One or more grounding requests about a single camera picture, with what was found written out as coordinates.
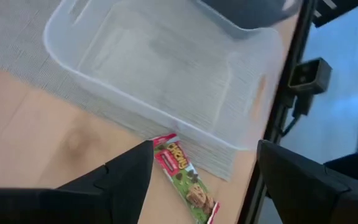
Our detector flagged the dark grey plastic bin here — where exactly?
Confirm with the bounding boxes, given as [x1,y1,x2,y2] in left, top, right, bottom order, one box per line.
[194,0,303,40]

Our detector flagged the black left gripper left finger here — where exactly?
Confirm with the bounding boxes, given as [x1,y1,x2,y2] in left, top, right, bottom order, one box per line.
[0,139,155,224]

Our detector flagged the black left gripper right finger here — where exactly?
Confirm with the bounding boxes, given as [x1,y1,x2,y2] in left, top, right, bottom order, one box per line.
[257,139,358,224]

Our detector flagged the clear plastic bin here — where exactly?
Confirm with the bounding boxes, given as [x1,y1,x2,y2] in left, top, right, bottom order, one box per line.
[42,0,287,152]

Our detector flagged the grey woven table mat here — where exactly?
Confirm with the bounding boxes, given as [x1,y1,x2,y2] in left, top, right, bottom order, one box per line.
[0,0,239,182]

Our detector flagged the red and green granola bar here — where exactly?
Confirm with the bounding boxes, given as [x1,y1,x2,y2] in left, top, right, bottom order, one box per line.
[150,133,221,224]

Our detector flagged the black aluminium table frame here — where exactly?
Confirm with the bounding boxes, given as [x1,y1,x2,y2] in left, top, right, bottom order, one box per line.
[236,0,318,224]

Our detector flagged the black table-level camera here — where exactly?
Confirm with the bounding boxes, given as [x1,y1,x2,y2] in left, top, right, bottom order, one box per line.
[287,57,333,95]

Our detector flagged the black camera cable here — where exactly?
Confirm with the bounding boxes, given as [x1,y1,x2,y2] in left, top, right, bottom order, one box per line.
[280,93,315,138]

